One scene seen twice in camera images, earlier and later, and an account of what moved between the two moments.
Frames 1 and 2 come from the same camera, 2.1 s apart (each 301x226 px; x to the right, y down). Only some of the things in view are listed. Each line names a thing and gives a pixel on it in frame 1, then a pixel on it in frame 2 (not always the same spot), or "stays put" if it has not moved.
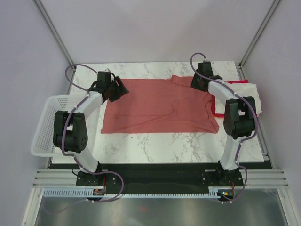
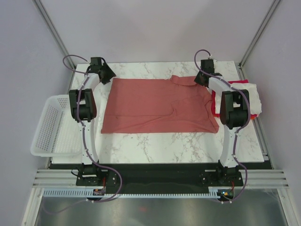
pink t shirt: (160, 105) stays put
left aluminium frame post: (54, 32) stays put
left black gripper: (121, 90) -> (111, 74)
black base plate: (221, 176) stays put
